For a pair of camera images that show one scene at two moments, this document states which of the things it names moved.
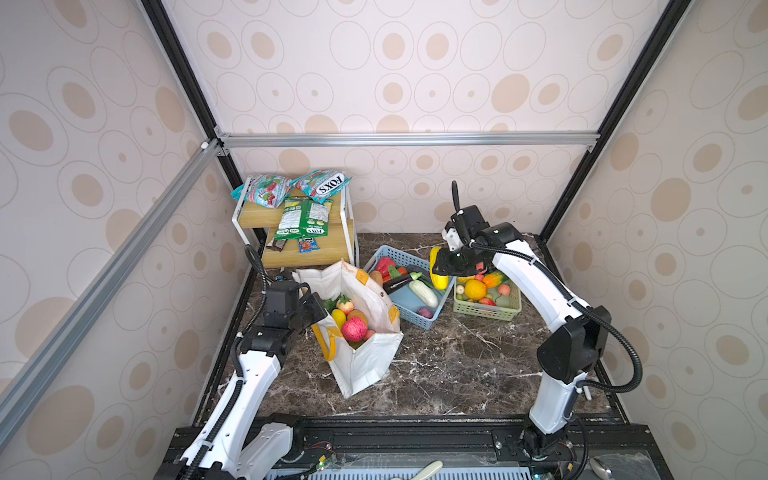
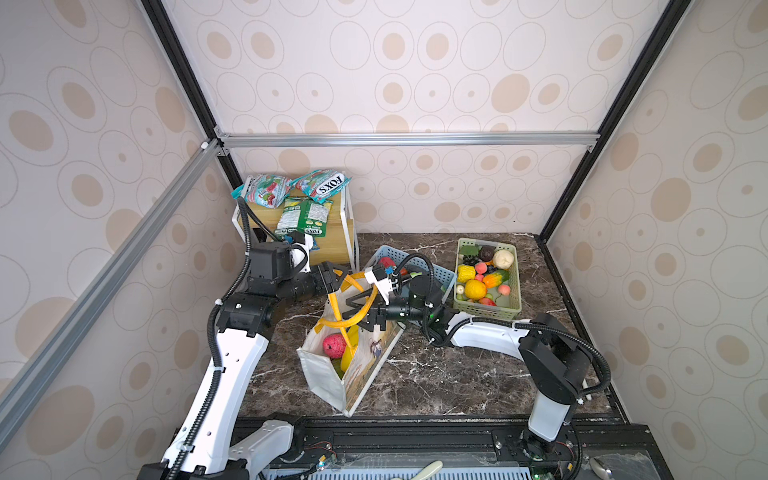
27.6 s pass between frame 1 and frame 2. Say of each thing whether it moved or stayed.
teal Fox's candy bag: stayed
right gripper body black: moved
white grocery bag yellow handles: moved
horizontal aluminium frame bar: stayed
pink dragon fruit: moved
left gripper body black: moved
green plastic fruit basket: stayed
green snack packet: stayed
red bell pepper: stayed
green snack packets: stayed
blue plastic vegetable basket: stayed
